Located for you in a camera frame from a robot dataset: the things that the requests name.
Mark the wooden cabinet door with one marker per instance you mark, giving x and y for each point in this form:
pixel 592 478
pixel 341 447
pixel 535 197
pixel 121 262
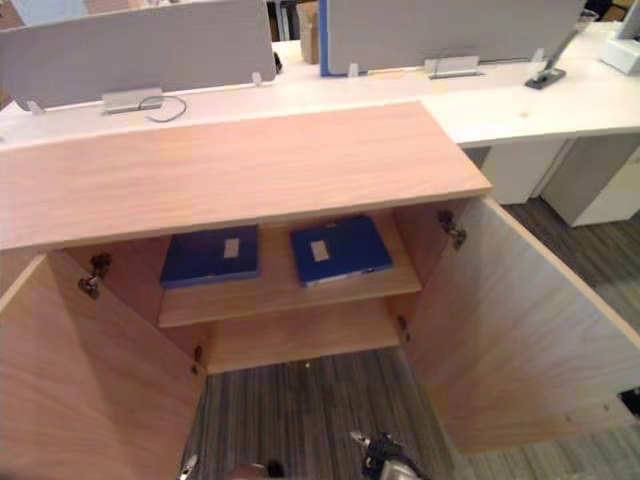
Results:
pixel 75 375
pixel 500 325

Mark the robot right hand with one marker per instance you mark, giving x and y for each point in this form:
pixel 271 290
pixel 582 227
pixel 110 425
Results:
pixel 387 460

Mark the white desk pedestal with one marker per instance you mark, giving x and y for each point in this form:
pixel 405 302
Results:
pixel 520 170

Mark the blue desk partition panel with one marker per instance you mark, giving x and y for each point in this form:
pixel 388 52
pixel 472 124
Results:
pixel 323 40

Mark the wooden cabinet left door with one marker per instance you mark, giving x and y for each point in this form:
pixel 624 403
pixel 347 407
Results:
pixel 75 375

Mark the white box device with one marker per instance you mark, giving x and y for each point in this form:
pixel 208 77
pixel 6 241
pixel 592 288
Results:
pixel 622 55

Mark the blue folder with white label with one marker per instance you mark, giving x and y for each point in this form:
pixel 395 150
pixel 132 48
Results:
pixel 345 250
pixel 205 257

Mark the brown cardboard box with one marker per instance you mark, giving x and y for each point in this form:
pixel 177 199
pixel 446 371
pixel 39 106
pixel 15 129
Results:
pixel 309 30

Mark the grey fronted desk pedestal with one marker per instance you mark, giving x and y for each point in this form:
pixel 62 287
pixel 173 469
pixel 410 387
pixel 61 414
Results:
pixel 595 180

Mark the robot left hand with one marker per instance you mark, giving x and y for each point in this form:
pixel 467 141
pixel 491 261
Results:
pixel 252 472

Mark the wide grey desk partition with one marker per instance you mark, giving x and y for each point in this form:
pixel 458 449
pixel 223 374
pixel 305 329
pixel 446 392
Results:
pixel 140 50

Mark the metal cabinet door hinge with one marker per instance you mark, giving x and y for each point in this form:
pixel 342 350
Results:
pixel 452 230
pixel 198 360
pixel 92 280

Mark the wooden cabinet right door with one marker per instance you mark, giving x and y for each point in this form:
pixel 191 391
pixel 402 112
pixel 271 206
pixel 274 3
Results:
pixel 500 325

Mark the wooden cabinet shelf board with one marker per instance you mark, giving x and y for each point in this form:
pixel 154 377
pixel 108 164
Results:
pixel 280 302

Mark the light wooden office cabinet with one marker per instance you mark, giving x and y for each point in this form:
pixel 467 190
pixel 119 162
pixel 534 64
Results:
pixel 250 165

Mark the clear partition clip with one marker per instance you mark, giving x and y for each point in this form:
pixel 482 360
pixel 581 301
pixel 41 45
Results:
pixel 36 107
pixel 354 69
pixel 538 55
pixel 257 79

